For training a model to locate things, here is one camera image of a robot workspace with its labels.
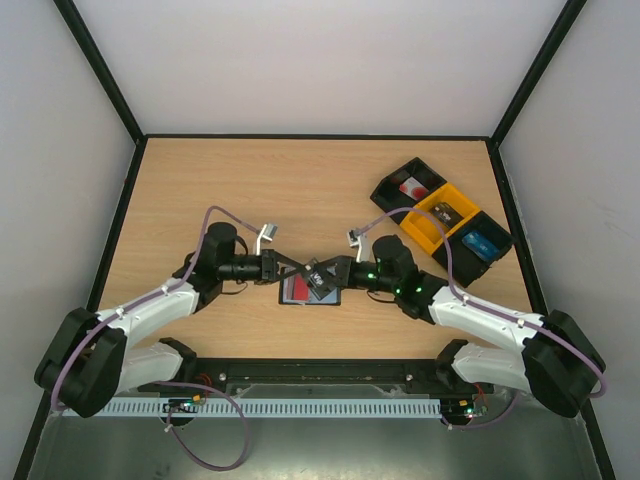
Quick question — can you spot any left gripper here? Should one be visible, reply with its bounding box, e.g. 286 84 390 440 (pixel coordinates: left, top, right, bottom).
220 250 304 286

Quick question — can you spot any black card holder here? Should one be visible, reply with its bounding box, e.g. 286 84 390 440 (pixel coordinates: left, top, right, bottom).
278 266 341 306

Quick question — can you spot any black VIP credit card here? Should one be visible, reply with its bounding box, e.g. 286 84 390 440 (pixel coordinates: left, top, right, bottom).
307 261 336 302

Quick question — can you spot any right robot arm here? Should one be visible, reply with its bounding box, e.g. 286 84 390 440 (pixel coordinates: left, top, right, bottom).
302 235 606 418

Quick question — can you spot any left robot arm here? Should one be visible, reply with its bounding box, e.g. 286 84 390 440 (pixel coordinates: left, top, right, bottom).
35 222 303 418

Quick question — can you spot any red white card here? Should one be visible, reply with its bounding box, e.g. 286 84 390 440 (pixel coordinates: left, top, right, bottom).
399 176 429 202

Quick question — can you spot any dark card in yellow bin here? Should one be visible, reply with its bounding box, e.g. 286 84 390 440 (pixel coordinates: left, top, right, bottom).
430 202 463 229

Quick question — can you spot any blue card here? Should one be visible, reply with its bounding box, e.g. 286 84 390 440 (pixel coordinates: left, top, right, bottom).
462 230 499 263

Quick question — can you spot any yellow bin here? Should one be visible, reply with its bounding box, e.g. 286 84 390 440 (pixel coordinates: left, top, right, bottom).
400 183 480 255

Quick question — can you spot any black bin far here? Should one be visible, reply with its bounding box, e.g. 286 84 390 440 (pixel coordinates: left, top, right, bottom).
370 157 446 213

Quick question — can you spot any black bin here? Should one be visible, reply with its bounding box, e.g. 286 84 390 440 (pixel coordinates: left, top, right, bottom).
370 157 446 213
446 210 514 287

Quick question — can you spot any black bin near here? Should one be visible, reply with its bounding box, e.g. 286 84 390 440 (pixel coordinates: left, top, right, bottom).
446 210 514 287

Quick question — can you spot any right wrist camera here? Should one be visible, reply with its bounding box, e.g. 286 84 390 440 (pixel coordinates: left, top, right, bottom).
347 229 371 263

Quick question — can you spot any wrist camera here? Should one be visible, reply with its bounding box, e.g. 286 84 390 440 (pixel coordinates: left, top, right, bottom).
253 223 278 256
347 229 371 263

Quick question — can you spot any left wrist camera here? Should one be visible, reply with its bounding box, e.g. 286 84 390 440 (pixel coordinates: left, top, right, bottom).
253 223 278 256

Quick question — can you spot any black front rail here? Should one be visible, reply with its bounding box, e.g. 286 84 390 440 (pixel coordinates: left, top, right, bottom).
49 355 581 396

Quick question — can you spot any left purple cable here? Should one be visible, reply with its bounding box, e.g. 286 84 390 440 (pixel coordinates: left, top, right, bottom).
49 204 269 471

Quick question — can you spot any white slotted cable duct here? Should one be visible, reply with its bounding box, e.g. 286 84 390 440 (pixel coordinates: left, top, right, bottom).
98 398 441 419

